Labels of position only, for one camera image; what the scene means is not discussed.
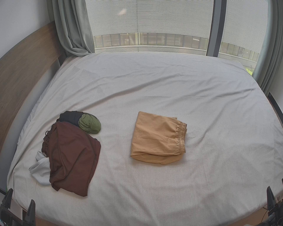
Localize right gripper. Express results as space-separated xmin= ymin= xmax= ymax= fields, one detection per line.
xmin=266 ymin=178 xmax=283 ymax=226

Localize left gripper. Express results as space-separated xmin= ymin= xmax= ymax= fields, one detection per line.
xmin=0 ymin=188 xmax=36 ymax=226

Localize tan shorts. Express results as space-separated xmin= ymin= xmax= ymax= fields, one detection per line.
xmin=130 ymin=111 xmax=188 ymax=165

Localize bed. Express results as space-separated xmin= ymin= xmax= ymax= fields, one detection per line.
xmin=0 ymin=21 xmax=283 ymax=226

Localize pale grey garment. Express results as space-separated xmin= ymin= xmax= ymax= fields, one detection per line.
xmin=29 ymin=151 xmax=52 ymax=186

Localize brown garment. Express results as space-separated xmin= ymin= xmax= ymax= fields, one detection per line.
xmin=42 ymin=121 xmax=101 ymax=197

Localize black garment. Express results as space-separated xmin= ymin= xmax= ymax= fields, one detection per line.
xmin=56 ymin=111 xmax=83 ymax=128

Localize green garment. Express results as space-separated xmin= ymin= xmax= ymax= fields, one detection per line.
xmin=78 ymin=113 xmax=102 ymax=134

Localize grey-green curtain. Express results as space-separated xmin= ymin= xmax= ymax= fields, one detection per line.
xmin=52 ymin=0 xmax=95 ymax=57
xmin=252 ymin=0 xmax=283 ymax=95

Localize window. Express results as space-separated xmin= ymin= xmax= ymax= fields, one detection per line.
xmin=85 ymin=0 xmax=270 ymax=75

